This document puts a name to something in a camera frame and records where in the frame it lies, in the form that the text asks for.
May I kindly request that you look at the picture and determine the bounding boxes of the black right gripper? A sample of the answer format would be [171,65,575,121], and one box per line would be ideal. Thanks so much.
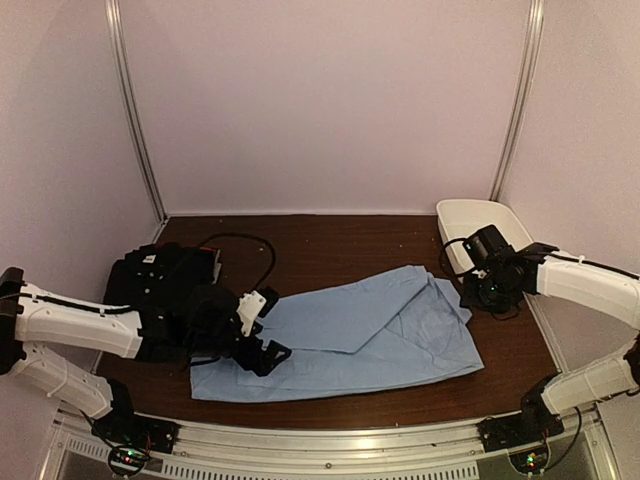
[460,273,518,314]

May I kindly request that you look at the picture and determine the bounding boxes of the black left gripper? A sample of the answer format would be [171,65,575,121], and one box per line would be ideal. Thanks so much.
[186,322,292,376]

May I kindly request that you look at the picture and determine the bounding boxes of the light blue long sleeve shirt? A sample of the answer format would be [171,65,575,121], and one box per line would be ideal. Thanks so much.
[190,265,484,404]

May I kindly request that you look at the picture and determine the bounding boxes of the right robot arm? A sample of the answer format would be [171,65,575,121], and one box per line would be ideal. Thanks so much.
[460,224,639,442]

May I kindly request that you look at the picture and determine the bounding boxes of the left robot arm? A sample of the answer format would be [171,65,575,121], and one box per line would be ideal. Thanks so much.
[1,267,291,444]

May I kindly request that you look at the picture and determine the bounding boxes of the white plastic tub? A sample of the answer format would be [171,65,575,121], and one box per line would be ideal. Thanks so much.
[436,199,533,284]

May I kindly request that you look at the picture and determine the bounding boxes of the grey folded shirt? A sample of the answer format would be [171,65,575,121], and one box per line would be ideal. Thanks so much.
[212,249,222,284]

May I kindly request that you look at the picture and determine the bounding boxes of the left circuit board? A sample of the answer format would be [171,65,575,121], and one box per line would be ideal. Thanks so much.
[107,445,150,476]

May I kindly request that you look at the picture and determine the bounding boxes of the circuit board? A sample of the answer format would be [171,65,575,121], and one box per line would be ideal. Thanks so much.
[107,445,150,476]
[509,446,550,476]

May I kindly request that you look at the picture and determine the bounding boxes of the right circuit board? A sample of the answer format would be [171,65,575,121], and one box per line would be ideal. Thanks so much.
[509,446,550,476]

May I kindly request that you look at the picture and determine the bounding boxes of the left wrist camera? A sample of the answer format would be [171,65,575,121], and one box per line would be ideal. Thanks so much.
[236,286,280,337]

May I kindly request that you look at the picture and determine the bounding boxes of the right black camera cable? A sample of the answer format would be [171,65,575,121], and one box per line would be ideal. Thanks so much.
[438,237,476,281]

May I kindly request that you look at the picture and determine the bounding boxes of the black camera cable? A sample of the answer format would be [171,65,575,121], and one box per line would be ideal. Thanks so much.
[194,232,277,296]
[438,237,476,281]

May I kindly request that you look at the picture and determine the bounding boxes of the left black camera cable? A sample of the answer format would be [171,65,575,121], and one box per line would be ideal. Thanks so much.
[194,232,277,296]

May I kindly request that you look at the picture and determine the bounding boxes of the front aluminium frame rail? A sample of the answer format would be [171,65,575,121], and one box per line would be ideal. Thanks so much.
[36,405,621,479]

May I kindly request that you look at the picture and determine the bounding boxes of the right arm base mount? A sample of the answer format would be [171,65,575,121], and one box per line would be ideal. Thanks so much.
[477,400,564,452]

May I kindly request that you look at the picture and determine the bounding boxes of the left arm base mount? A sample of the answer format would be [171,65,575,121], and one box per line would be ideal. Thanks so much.
[92,405,179,454]

